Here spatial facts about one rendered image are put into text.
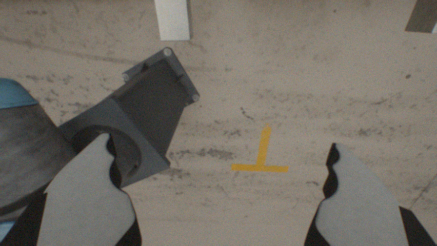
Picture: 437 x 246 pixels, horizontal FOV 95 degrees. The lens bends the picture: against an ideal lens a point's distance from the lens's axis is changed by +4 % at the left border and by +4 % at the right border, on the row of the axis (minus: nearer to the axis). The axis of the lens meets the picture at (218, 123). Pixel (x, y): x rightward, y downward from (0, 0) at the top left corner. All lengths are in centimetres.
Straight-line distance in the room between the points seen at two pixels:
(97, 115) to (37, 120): 19
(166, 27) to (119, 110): 37
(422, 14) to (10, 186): 54
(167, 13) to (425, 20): 24
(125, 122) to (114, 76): 69
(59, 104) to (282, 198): 163
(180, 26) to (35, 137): 30
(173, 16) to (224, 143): 112
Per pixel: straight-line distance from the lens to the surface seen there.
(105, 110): 58
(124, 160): 57
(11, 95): 43
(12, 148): 42
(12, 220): 46
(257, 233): 202
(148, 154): 61
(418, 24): 29
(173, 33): 22
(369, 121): 150
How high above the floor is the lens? 105
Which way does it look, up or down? 61 degrees down
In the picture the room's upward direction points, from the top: 179 degrees counter-clockwise
